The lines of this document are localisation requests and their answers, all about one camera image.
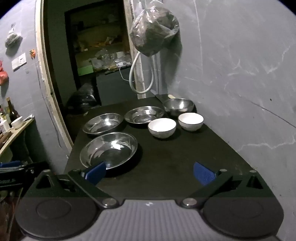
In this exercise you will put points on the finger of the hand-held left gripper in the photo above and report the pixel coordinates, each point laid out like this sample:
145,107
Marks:
10,165

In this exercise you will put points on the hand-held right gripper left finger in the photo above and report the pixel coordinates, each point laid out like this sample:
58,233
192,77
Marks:
96,172

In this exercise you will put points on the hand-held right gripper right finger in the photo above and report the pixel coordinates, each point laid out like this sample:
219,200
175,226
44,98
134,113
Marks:
203,173

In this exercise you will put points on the large steel plate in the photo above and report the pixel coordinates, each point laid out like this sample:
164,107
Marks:
111,148

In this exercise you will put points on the white ceramic bowl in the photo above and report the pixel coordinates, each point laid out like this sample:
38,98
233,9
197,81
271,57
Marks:
161,127
190,120

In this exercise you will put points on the steel bowl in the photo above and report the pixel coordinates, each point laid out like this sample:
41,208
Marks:
178,105

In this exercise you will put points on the steel plate with sticker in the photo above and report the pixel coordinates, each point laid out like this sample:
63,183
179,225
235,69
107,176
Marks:
143,114

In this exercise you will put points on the wooden shelf board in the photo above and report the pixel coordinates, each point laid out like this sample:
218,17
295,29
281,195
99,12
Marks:
16,134

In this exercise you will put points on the white cup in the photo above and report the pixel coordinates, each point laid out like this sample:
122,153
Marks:
17,121

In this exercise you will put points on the white tube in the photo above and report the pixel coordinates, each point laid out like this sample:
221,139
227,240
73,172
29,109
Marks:
29,117

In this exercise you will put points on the dark glass bottle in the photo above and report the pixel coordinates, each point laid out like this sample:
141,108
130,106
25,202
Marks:
12,112

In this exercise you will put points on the black plastic bag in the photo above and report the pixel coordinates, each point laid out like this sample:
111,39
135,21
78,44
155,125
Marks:
82,98

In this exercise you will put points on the dark cabinet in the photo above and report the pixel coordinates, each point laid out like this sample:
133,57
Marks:
115,88

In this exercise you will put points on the red plastic bag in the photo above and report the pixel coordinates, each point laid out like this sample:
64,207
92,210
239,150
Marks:
3,75

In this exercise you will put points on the green box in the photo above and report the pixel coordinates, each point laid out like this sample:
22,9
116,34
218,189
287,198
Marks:
85,70

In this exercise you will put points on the small hanging plastic bag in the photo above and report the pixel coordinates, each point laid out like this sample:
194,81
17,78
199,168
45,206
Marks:
13,38

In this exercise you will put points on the cluttered storage shelf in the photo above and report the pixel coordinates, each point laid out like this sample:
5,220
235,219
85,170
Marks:
97,41

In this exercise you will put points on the hanging clear plastic bag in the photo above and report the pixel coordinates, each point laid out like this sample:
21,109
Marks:
155,27

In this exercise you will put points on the cream door frame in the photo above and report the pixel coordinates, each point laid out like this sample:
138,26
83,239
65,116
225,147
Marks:
46,69

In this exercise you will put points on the white wall socket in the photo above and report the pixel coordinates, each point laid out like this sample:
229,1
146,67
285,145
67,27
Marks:
19,61

